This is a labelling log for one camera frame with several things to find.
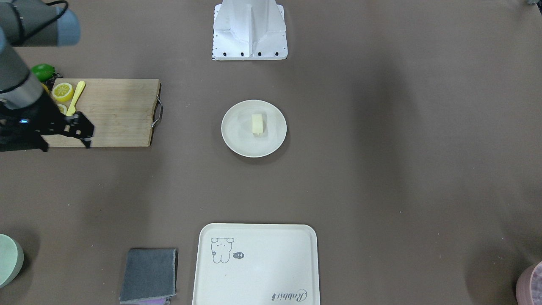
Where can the cream round plate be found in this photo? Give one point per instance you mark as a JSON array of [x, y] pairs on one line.
[[237, 134]]

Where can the cream rectangular tray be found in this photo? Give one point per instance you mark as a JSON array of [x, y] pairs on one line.
[[257, 264]]

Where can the lemon half slice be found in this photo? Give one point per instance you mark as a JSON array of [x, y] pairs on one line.
[[63, 92]]

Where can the wooden cutting board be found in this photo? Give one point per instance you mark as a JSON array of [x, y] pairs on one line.
[[121, 110]]

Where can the green lime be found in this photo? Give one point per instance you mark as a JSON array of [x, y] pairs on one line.
[[43, 72]]

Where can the mint green bowl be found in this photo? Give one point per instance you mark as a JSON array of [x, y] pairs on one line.
[[11, 259]]

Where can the grey folded cloth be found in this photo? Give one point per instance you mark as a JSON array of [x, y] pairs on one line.
[[149, 277]]

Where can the pink bowl with ice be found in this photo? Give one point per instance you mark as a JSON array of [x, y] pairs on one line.
[[528, 289]]

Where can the white camera post base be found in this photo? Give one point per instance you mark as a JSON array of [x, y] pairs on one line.
[[249, 30]]

